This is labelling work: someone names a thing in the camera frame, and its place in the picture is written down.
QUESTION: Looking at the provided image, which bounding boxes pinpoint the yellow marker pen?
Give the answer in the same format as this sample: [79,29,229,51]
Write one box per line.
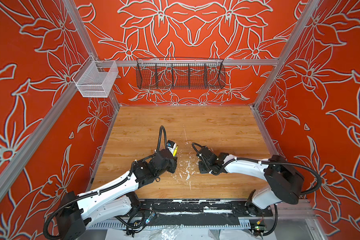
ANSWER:
[173,146,178,157]

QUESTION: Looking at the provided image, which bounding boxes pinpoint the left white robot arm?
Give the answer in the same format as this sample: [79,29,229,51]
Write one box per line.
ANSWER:
[43,149,178,240]

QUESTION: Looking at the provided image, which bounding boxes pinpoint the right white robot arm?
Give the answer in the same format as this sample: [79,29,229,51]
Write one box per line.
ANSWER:
[193,144,304,215]

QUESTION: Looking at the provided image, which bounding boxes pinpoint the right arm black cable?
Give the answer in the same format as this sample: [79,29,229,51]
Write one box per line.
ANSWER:
[191,142,323,196]

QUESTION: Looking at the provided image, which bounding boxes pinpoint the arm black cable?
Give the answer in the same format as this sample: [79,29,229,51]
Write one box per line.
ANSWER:
[191,142,323,196]
[42,125,168,240]

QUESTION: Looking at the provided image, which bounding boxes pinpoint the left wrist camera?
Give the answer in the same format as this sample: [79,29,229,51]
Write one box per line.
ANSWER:
[166,140,177,155]

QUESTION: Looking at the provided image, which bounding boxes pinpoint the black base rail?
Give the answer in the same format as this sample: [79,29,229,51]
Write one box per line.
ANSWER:
[88,199,275,230]

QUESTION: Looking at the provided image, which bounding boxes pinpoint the black wire basket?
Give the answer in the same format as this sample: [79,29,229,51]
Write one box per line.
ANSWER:
[136,57,226,90]

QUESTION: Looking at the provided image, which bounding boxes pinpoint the white wire basket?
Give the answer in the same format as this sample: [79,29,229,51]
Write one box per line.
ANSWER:
[73,55,119,98]

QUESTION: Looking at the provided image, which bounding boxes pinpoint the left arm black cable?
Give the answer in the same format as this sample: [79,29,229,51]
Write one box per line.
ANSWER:
[42,125,168,240]

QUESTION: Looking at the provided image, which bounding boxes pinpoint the aluminium frame rails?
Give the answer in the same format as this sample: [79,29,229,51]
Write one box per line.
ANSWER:
[0,1,319,202]

